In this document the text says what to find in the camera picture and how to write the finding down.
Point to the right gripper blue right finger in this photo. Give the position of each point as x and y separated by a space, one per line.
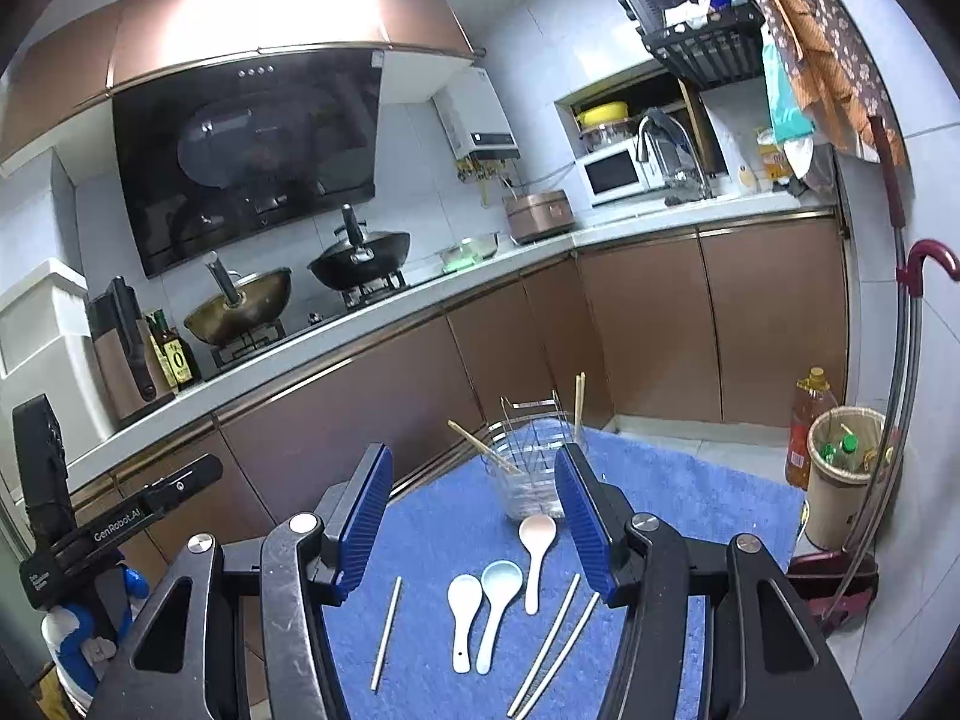
597 514

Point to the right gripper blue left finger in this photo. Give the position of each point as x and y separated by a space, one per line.
350 513

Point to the pink ceramic spoon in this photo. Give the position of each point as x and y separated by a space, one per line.
537 533

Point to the light blue ceramic spoon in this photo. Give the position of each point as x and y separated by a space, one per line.
501 582

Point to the wooden chopstick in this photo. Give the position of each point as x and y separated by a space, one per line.
499 460
556 625
560 659
576 408
383 645
579 397

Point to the white ceramic spoon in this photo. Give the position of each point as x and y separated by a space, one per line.
465 596

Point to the chrome kitchen faucet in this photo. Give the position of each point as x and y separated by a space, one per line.
664 141

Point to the left hand blue white glove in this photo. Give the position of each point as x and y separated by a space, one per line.
80 653

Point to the blue terry towel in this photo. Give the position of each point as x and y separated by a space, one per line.
457 525

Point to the red dustpan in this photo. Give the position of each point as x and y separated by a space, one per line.
816 578

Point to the brown thermos kettle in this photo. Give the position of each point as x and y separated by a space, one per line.
135 381

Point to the olive oil bottle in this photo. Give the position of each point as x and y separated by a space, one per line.
179 356

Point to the bronze wok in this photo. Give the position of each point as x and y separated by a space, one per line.
239 306

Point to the cooking oil bottle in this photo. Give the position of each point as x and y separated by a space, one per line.
813 396

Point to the black wok with lid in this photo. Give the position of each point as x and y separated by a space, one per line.
362 257

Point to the wicker waste basket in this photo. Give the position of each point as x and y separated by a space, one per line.
843 446

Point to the steel bowl on counter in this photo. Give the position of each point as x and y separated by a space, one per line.
469 252

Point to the brown rice cooker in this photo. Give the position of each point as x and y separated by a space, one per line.
538 216

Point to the white microwave oven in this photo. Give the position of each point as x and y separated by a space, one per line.
614 173

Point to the black range hood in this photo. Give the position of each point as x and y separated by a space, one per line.
214 155

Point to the yellow bowl on shelf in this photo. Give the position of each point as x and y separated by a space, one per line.
602 114

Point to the white gas water heater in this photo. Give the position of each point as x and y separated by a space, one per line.
473 120

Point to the teal hanging cloth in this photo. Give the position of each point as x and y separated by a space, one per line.
788 122

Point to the orange patterned apron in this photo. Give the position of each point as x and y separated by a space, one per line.
833 75

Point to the clear wire utensil holder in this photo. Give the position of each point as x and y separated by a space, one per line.
529 434

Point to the black wall dish rack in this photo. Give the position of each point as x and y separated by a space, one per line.
705 43

